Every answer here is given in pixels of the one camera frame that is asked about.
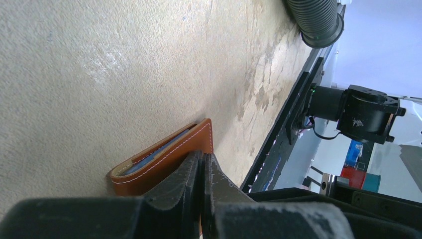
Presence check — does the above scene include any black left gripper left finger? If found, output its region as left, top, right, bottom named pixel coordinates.
left=0, top=151, right=203, bottom=239

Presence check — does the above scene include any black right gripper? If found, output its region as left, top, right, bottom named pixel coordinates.
left=248, top=184, right=422, bottom=239

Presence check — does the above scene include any dark grey corrugated hose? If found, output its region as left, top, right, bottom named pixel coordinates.
left=285, top=0, right=345, bottom=49

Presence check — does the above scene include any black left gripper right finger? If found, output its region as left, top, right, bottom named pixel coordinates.
left=202, top=153, right=354, bottom=239

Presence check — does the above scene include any brown leather card holder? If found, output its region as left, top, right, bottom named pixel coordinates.
left=109, top=118, right=213, bottom=196

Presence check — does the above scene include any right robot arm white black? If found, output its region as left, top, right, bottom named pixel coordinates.
left=249, top=84, right=422, bottom=239

